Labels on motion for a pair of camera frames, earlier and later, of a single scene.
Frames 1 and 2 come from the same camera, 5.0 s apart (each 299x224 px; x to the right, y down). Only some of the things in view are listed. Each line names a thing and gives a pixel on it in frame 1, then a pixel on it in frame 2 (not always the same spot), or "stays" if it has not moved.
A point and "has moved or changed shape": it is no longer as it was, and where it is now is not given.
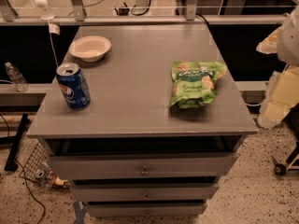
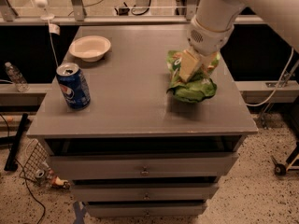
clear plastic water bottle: [17, 77] stays
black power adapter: [123, 11] stays
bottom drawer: [146, 209] stays
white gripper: [290, 42] → [207, 39]
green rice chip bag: [193, 83] has moved or changed shape
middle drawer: [143, 191] stays
